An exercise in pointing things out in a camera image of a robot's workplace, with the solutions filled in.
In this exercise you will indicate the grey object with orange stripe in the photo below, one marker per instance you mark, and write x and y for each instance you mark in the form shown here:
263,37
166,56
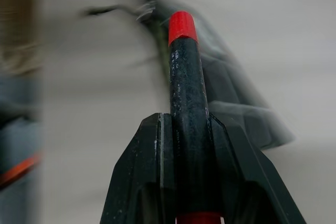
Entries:
18,119

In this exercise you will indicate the black marker with red cap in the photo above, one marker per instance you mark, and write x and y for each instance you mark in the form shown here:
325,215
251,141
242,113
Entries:
187,90

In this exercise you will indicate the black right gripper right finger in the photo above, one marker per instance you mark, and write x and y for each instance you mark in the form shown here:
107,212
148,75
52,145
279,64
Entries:
244,171

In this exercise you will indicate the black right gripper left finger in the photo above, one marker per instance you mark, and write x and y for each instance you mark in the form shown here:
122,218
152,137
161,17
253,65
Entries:
136,171

